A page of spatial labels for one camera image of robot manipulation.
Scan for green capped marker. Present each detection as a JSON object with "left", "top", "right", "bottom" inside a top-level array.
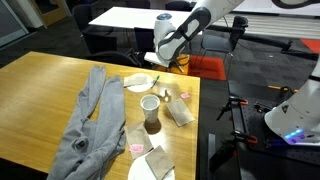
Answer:
[{"left": 150, "top": 75, "right": 160, "bottom": 89}]

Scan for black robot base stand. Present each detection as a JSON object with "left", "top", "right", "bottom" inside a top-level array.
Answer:
[{"left": 208, "top": 79, "right": 320, "bottom": 180}]

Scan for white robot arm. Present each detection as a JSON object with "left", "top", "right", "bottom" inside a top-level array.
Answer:
[{"left": 151, "top": 0, "right": 320, "bottom": 146}]

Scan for speckled paper cup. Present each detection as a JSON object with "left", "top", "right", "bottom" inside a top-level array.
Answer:
[{"left": 140, "top": 94, "right": 160, "bottom": 123}]

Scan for large white paper plate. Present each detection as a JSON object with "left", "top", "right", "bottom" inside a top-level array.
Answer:
[{"left": 128, "top": 73, "right": 153, "bottom": 92}]

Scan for pink sugar packet near edge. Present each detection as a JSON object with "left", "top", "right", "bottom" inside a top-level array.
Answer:
[{"left": 181, "top": 93, "right": 190, "bottom": 99}]

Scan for brown napkin on table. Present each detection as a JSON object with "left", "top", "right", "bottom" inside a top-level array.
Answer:
[{"left": 166, "top": 98, "right": 195, "bottom": 126}]

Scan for brown napkin on large plate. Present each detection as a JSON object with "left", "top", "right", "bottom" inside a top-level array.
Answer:
[{"left": 124, "top": 73, "right": 148, "bottom": 87}]

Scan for black office chair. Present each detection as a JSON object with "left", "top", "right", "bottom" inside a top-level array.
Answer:
[{"left": 87, "top": 51, "right": 141, "bottom": 67}]

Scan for brown napkin under packet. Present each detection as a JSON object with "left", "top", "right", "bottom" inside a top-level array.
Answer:
[{"left": 125, "top": 122, "right": 153, "bottom": 159}]

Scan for pink sugar packet by plate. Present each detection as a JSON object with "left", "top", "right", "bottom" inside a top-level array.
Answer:
[{"left": 129, "top": 144, "right": 144, "bottom": 153}]

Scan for brown napkin on small plate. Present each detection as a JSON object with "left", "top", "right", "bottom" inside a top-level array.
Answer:
[{"left": 145, "top": 146, "right": 175, "bottom": 180}]

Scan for white background table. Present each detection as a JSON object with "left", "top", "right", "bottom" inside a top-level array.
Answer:
[{"left": 89, "top": 6, "right": 190, "bottom": 29}]

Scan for grey background chair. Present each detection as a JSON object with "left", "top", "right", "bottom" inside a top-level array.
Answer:
[{"left": 200, "top": 15, "right": 250, "bottom": 81}]

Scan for small white paper plate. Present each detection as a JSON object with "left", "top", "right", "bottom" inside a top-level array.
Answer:
[{"left": 127, "top": 154, "right": 176, "bottom": 180}]

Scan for grey sweatpants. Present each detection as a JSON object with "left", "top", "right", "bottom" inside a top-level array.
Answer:
[{"left": 47, "top": 65, "right": 126, "bottom": 180}]

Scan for orange handled clamp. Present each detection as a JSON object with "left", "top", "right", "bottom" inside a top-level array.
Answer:
[
  {"left": 232, "top": 130, "right": 258, "bottom": 144},
  {"left": 216, "top": 96, "right": 249, "bottom": 121}
]

